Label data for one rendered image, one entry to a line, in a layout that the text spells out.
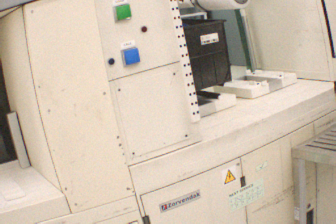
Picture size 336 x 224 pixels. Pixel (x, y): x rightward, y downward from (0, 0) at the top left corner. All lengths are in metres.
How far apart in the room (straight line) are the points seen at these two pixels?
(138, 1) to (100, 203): 0.45
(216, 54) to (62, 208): 0.66
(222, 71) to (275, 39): 0.37
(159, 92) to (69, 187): 0.30
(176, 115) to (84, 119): 0.23
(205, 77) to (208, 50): 0.07
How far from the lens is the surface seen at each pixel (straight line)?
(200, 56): 1.48
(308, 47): 1.72
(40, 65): 1.09
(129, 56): 1.15
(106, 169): 1.17
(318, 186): 1.61
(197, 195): 1.29
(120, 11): 1.15
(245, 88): 1.62
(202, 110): 1.50
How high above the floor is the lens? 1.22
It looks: 11 degrees down
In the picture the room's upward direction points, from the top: 11 degrees counter-clockwise
